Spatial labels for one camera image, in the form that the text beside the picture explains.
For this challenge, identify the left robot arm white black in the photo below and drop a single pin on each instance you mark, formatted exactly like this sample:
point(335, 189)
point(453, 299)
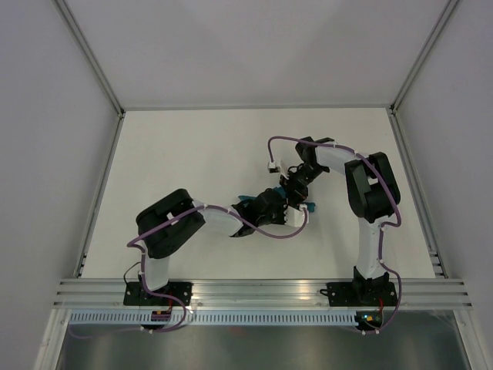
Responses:
point(165, 242)

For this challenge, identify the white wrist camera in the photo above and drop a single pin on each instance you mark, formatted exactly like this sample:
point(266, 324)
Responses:
point(278, 167)
point(296, 217)

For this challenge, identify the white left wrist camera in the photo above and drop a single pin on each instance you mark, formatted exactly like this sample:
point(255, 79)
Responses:
point(296, 217)

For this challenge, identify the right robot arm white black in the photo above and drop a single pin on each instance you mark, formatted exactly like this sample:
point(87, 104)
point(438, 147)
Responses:
point(373, 196)

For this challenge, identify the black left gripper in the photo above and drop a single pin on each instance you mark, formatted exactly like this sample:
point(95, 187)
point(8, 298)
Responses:
point(283, 208)

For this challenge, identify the aluminium frame rail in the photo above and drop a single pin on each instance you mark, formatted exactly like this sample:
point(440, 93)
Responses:
point(415, 294)

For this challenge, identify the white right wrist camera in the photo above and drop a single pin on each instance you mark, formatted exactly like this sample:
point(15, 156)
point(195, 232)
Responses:
point(278, 167)

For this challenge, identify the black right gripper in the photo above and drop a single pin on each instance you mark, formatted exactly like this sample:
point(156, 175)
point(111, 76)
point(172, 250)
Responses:
point(294, 193)

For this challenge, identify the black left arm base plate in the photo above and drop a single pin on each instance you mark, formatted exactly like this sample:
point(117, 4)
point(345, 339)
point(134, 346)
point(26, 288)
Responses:
point(174, 291)

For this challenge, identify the white slotted cable duct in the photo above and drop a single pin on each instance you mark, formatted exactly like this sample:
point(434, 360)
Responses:
point(213, 317)

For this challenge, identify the teal cloth napkin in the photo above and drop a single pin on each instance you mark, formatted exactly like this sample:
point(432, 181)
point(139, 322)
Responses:
point(311, 206)

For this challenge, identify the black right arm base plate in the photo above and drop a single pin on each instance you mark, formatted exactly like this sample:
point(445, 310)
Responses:
point(343, 295)

